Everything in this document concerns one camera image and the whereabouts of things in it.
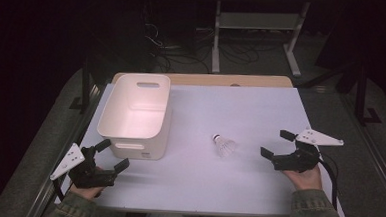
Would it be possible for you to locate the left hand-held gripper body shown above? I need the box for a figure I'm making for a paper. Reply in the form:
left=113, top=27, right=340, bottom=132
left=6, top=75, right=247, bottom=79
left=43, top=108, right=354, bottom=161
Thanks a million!
left=49, top=141, right=120, bottom=192

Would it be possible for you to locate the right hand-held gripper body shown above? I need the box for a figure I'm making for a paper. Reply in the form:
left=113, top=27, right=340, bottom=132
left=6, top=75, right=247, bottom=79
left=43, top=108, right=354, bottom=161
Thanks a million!
left=271, top=126, right=345, bottom=176

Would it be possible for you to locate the white plastic storage bin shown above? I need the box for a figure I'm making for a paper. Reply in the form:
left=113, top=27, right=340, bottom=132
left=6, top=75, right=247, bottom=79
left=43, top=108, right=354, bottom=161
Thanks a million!
left=95, top=71, right=175, bottom=161

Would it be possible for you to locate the person's left hand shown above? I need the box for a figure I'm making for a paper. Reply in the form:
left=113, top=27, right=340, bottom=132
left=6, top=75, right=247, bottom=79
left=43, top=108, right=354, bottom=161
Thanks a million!
left=69, top=183, right=106, bottom=202

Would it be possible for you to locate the person's right hand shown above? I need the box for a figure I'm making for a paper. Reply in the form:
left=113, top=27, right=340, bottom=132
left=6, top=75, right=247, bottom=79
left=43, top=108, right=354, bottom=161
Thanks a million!
left=281, top=161, right=325, bottom=192

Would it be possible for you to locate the white table mat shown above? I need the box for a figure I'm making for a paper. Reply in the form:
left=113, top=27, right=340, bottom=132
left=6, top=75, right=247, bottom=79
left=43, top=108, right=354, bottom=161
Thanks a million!
left=54, top=76, right=352, bottom=217

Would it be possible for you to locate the black metal stand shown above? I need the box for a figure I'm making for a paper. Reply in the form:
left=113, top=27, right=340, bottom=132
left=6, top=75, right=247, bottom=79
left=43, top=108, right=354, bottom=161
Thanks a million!
left=296, top=43, right=386, bottom=127
left=68, top=48, right=102, bottom=117

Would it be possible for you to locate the white metal stand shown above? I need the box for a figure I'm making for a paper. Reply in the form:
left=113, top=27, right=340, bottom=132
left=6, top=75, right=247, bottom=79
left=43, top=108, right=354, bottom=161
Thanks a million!
left=210, top=0, right=312, bottom=78

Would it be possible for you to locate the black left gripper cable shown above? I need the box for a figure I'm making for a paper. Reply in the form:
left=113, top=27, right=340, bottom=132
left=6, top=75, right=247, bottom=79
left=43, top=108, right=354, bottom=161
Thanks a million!
left=51, top=177, right=67, bottom=203

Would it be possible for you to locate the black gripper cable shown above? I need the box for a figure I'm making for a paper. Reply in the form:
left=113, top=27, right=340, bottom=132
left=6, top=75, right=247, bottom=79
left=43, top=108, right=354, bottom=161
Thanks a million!
left=315, top=151, right=342, bottom=210
left=51, top=177, right=67, bottom=203

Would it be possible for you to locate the metal floor rail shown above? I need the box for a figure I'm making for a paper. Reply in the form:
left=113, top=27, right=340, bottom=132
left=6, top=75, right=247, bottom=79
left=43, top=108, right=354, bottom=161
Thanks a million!
left=334, top=92, right=386, bottom=217
left=24, top=79, right=108, bottom=217

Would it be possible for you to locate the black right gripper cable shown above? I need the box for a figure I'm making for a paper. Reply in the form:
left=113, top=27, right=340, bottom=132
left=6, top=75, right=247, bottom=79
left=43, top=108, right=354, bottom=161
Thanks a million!
left=315, top=151, right=342, bottom=210

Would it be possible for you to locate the tangle of floor cables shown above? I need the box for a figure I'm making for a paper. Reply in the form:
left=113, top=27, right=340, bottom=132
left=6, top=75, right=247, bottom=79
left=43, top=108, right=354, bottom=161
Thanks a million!
left=142, top=22, right=286, bottom=79

